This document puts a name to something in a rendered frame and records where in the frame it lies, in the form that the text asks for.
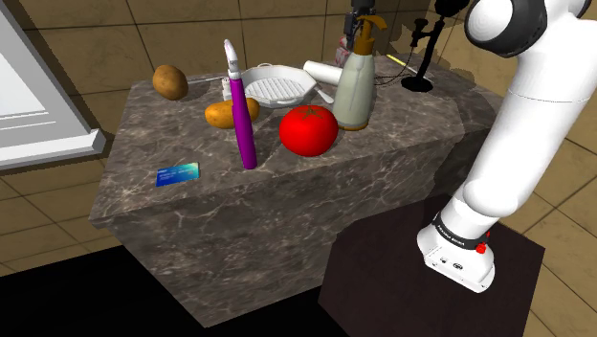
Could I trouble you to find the black desk lamp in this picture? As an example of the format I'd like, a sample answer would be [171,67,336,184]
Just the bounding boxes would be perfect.
[374,0,473,94]

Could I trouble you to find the brown potato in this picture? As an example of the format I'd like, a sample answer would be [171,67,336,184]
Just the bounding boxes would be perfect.
[152,64,189,101]

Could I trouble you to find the yellow pen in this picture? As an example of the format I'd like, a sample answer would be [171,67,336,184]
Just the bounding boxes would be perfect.
[386,54,419,76]

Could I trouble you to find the yellow potato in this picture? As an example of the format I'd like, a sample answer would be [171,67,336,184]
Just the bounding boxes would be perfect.
[204,97,261,130]

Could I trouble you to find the purple and white electric toothbrush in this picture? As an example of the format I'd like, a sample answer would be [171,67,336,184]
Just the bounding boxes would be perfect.
[223,38,258,170]

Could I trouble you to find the white grill pan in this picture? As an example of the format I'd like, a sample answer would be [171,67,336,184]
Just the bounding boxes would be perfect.
[239,62,318,109]

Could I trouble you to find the red and white patterned box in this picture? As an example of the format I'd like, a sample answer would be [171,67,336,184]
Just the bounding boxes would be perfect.
[334,35,353,66]

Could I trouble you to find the blue card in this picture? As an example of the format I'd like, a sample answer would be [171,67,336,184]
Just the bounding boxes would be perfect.
[155,161,201,189]

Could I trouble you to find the dark robot stand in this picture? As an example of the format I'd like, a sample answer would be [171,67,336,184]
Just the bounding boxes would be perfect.
[318,192,546,337]

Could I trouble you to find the white panelled cabinet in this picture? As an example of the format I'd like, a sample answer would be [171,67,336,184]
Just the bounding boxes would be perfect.
[0,0,108,171]

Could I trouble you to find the pale spray bottle orange nozzle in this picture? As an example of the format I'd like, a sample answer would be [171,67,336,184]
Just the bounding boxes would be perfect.
[331,14,388,132]

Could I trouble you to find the white paper roll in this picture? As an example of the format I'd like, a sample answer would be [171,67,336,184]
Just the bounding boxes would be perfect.
[302,59,346,87]

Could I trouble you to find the red tomato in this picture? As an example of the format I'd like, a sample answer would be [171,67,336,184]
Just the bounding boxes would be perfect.
[278,104,340,158]

